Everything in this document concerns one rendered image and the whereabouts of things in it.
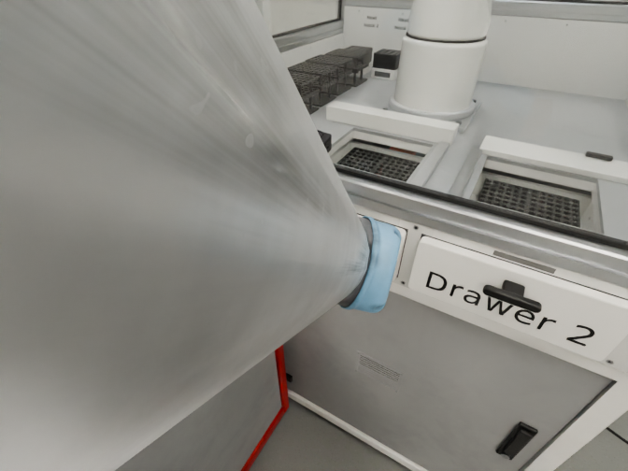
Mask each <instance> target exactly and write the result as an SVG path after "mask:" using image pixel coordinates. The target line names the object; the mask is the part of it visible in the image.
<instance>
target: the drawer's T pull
mask: <svg viewBox="0 0 628 471"><path fill-rule="evenodd" d="M482 291H483V293H484V294H485V295H488V296H490V297H492V298H495V299H498V300H501V301H503V302H506V303H509V304H511V305H513V306H516V307H521V308H523V309H526V310H529V311H532V312H534V313H539V312H540V311H541V310H542V305H541V304H540V303H539V302H537V301H535V300H532V299H529V298H526V297H524V291H525V287H524V286H523V285H520V284H518V283H515V282H512V281H509V280H505V281H504V282H503V285H502V289H499V288H497V287H494V286H492V285H485V286H484V287H483V290H482Z"/></svg>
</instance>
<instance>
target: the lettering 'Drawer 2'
mask: <svg viewBox="0 0 628 471"><path fill-rule="evenodd" d="M432 275H436V276H439V277H441V278H442V279H443V281H444V284H443V286H442V287H441V288H439V289H438V288H434V287H431V286H429V285H430V281H431V278H432ZM446 286H447V280H446V279H445V278H444V277H443V276H441V275H439V274H437V273H434V272H432V271H430V274H429V277H428V280H427V283H426V286H425V287H428V288H430V289H433V290H437V291H443V290H444V289H445V288H446ZM456 288H461V289H464V287H462V286H457V287H456V285H455V284H453V286H452V289H451V292H450V296H453V293H454V290H455V289H456ZM468 292H471V293H475V294H476V295H477V296H478V297H476V296H473V295H469V294H467V295H465V296H464V300H465V302H466V303H469V304H475V306H477V305H478V302H479V300H480V294H479V293H477V292H475V291H471V290H468ZM466 297H472V298H475V299H477V300H476V301H475V302H469V301H467V300H466ZM499 304H500V305H499ZM497 305H499V314H500V315H502V316H503V315H504V314H505V313H506V312H508V311H509V310H510V309H511V308H512V307H514V306H512V305H510V306H508V307H507V308H506V309H505V310H504V311H502V305H503V302H502V301H498V302H496V303H495V304H494V305H493V306H492V307H491V297H489V296H488V308H487V310H490V311H492V310H493V309H494V308H495V307H496V306H497ZM521 312H527V313H529V314H531V316H532V317H531V318H530V317H527V316H524V315H521V314H520V313H521ZM518 315H519V316H522V317H524V318H526V319H529V320H532V321H533V320H534V319H535V315H534V313H533V312H531V311H529V310H525V309H521V310H518V311H517V312H516V313H515V315H514V317H515V319H516V320H517V321H518V322H521V323H523V324H527V325H530V324H531V323H529V322H524V321H521V320H519V318H518ZM546 321H552V322H555V323H556V321H555V320H547V318H546V317H544V318H543V320H542V321H541V323H539V325H538V326H537V328H536V329H539V330H540V329H541V327H542V326H543V324H544V323H545V322H546ZM577 327H579V328H584V329H587V330H589V331H590V333H589V334H588V335H583V336H574V337H568V338H567V339H566V340H569V341H571V342H574V343H577V344H579V345H581V346H584V347H585V346H586V344H583V343H580V342H578V341H576V340H573V339H581V338H589V337H592V336H594V330H593V329H591V328H589V327H587V326H583V325H577Z"/></svg>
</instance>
